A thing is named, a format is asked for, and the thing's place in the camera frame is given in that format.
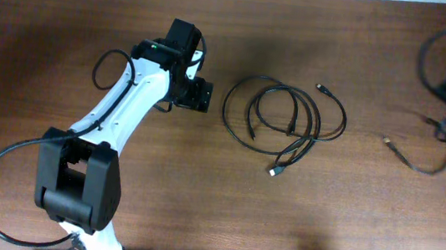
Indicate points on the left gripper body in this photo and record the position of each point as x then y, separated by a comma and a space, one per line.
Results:
192, 94

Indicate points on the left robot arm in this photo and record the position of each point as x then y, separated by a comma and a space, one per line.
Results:
78, 179

